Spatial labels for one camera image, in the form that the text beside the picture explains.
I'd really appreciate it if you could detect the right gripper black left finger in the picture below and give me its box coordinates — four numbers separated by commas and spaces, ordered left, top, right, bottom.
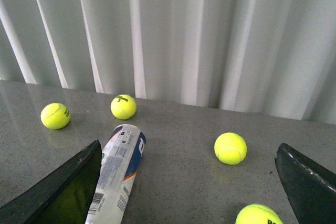
1, 140, 102, 223

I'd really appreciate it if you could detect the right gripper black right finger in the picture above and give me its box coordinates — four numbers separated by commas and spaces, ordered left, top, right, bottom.
275, 143, 335, 223

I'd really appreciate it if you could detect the clear tennis ball can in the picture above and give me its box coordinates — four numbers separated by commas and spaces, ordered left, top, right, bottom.
85, 124, 146, 223

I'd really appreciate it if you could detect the tennis ball near bottom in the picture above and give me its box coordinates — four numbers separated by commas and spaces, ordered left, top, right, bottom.
235, 204, 283, 224

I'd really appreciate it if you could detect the tennis ball far left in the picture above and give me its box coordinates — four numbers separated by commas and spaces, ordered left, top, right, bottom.
40, 103, 71, 130

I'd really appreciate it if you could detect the tennis ball centre right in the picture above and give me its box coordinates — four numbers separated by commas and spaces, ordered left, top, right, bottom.
214, 132, 247, 165

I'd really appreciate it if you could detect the Wilson tennis ball by curtain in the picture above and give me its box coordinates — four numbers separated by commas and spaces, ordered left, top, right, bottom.
110, 94, 137, 120

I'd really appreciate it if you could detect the white pleated curtain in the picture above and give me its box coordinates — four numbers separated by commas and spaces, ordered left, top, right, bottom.
1, 0, 335, 124

